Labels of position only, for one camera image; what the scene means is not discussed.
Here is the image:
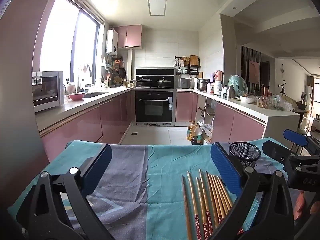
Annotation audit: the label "pink wall cabinets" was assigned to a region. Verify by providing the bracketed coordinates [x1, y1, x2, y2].
[114, 25, 143, 49]

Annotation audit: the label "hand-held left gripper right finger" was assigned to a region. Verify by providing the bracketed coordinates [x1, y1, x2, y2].
[211, 142, 300, 240]

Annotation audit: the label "large kitchen window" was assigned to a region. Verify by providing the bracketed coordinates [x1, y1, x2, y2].
[40, 0, 100, 88]

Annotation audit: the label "white countertop oven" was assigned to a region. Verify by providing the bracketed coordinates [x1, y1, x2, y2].
[32, 71, 65, 113]

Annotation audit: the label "white wall water heater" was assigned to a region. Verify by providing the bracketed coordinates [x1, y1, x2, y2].
[106, 29, 118, 54]

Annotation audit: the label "black lidded wok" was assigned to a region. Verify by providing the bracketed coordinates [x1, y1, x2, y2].
[137, 77, 153, 87]

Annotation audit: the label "steel stock pot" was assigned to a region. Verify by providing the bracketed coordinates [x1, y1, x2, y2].
[197, 78, 210, 91]

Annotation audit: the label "glass cookie jar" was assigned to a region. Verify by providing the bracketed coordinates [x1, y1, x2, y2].
[257, 95, 270, 109]

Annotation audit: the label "black wall rack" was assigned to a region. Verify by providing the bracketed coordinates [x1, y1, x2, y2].
[174, 55, 200, 78]

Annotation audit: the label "teal wrapped appliance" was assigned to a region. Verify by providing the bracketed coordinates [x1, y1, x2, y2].
[228, 75, 248, 96]

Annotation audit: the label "black stove hood unit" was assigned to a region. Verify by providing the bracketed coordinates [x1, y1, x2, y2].
[135, 67, 175, 89]

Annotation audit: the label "bunch of wooden chopsticks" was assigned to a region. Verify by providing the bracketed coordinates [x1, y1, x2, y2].
[182, 169, 244, 240]

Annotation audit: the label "black mesh utensil cup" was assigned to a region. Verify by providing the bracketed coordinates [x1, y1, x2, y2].
[229, 142, 262, 168]

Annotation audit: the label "person's right hand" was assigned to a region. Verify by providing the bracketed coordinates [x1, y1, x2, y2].
[293, 190, 320, 221]

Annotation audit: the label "pink white thermos jug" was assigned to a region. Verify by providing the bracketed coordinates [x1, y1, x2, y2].
[214, 70, 225, 96]

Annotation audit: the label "steel kitchen faucet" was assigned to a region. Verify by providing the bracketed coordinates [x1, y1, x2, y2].
[76, 68, 84, 93]

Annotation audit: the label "pink bowl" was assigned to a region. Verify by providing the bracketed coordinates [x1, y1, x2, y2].
[68, 92, 86, 101]

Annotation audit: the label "ceiling light panel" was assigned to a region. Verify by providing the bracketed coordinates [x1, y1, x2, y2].
[147, 0, 167, 16]

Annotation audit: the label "white plastic bag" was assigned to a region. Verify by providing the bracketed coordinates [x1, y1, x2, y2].
[201, 124, 213, 141]

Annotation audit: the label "clear plastic bags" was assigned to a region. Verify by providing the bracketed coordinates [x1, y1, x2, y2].
[270, 94, 293, 112]

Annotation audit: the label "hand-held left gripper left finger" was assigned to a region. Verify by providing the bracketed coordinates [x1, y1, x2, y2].
[7, 143, 118, 240]

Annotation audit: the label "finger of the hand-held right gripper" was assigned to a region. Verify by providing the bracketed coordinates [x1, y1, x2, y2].
[262, 140, 320, 173]
[284, 129, 320, 155]

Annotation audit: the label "pink base cabinets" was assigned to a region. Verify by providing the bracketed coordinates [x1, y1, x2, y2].
[215, 102, 266, 145]
[40, 90, 135, 163]
[176, 92, 198, 123]

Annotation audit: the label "teal grey patchwork tablecloth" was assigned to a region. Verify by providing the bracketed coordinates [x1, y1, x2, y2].
[15, 137, 295, 240]

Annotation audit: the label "black built-in oven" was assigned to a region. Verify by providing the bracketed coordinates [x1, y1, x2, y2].
[135, 90, 174, 123]

